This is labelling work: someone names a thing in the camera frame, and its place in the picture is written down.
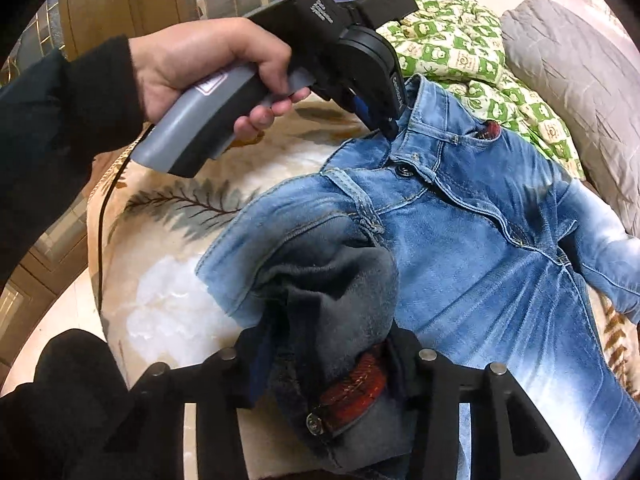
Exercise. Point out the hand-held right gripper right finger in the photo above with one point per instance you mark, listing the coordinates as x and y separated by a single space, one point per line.
431 385

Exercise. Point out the grey quilted pillow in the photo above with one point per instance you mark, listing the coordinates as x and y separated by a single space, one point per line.
575 70

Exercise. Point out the person's left forearm dark sleeve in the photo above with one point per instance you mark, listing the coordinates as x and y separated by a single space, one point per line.
55 125

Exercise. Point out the blue denim pants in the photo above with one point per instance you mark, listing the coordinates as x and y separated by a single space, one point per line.
475 240

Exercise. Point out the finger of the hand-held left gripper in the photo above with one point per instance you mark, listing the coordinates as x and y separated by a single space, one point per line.
380 122

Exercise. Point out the leaf print fleece blanket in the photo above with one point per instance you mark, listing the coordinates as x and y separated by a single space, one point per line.
165 270

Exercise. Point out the person's left hand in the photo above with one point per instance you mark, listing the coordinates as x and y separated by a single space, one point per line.
200 55

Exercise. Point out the person's leg in dark clothing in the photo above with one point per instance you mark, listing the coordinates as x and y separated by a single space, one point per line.
50 400

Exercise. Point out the green patterned quilt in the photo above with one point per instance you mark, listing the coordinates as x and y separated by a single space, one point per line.
450 35

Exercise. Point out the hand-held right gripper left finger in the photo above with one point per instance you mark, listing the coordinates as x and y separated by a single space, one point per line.
261 365

